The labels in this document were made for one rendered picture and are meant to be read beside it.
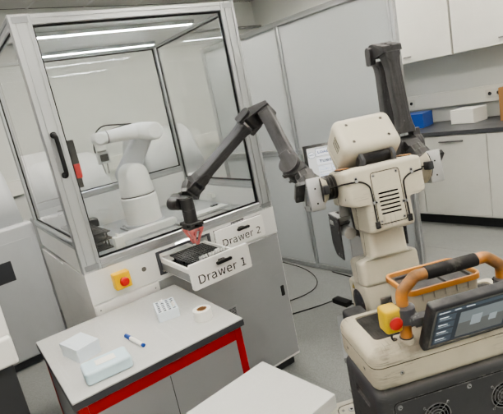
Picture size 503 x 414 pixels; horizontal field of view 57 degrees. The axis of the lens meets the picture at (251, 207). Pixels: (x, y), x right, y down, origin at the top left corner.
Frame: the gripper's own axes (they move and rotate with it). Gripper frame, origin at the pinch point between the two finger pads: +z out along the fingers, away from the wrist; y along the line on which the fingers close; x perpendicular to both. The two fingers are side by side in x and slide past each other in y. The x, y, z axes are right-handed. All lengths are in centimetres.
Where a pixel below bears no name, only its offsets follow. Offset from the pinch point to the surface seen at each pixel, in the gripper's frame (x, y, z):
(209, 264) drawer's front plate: 1.3, -11.4, 7.5
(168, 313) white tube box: 23.9, -12.9, 19.4
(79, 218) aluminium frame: 38.5, 22.8, -20.1
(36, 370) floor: 61, 167, 99
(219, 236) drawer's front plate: -23.1, 20.5, 7.8
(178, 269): 8.6, 4.3, 10.1
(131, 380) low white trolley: 50, -37, 24
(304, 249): -164, 131, 82
